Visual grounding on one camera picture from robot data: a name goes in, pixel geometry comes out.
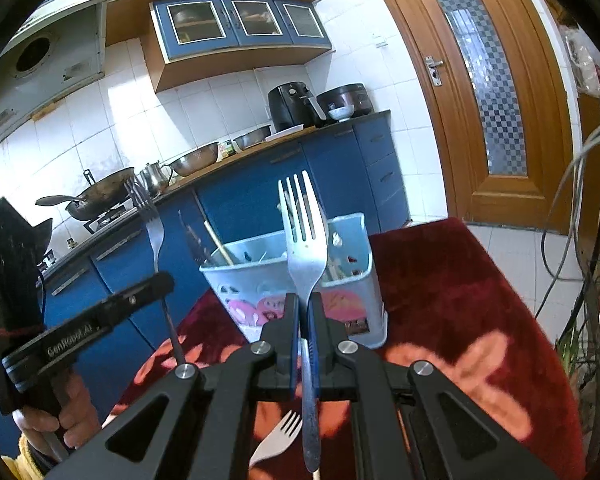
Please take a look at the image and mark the steel mixing bowl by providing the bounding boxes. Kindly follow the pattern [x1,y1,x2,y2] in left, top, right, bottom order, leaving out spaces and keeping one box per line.
[168,142,219,177]

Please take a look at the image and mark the steel kettle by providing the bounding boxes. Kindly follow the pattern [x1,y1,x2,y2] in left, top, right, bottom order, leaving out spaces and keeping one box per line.
[138,162,173,197]

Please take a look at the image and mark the dark rice cooker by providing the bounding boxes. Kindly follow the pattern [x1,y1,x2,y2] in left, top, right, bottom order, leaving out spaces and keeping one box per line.
[317,84,374,122]

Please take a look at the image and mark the white plastic fork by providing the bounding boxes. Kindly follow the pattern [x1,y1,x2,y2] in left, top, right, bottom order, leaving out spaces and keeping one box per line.
[249,411,302,468]

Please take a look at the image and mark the black wok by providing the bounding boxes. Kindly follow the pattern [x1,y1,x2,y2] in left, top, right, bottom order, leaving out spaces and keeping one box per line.
[35,167,134,221]

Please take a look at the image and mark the grey cables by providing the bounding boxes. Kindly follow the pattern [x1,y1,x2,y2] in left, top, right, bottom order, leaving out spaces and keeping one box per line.
[534,86,600,411]

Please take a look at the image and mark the wooden chopstick in box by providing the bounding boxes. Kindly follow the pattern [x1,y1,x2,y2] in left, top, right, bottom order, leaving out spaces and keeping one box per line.
[204,220,234,266]

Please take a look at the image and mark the light blue utensil box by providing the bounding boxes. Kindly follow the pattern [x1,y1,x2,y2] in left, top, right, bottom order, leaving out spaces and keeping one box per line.
[200,212,388,349]

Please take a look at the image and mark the person's left hand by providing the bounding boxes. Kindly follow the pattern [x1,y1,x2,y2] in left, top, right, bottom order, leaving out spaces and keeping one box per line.
[12,373,102,456]

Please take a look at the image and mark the range hood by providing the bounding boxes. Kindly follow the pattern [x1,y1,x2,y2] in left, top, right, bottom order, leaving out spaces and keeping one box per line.
[0,0,106,143]

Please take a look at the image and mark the wooden glass-panel door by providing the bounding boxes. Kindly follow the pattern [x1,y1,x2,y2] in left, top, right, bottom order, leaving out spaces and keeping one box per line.
[384,0,573,233]

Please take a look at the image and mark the small white bowl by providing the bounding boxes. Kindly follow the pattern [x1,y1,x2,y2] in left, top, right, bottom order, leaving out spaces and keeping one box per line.
[328,105,355,122]

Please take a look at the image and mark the yellow sleeve forearm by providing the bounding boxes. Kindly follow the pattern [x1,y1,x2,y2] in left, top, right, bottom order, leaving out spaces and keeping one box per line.
[1,434,44,480]

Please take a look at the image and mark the shallow steel basin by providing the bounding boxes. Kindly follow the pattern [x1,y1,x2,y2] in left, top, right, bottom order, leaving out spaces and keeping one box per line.
[232,124,272,152]

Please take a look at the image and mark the red floral table cloth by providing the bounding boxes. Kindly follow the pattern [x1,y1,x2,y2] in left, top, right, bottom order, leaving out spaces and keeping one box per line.
[106,218,585,479]

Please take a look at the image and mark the blue wall cabinet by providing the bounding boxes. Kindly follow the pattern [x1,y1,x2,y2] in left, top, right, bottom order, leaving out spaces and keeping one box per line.
[106,0,332,92]

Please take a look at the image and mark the black air fryer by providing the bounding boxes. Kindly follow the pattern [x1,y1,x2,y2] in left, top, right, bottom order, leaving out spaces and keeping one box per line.
[268,81,327,131]

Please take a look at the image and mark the steel fork long handle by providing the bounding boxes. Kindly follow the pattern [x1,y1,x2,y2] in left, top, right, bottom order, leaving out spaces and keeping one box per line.
[125,177,186,366]

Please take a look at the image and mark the blue base cabinets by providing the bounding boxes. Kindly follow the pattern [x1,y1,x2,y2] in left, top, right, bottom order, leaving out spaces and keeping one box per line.
[0,109,412,461]

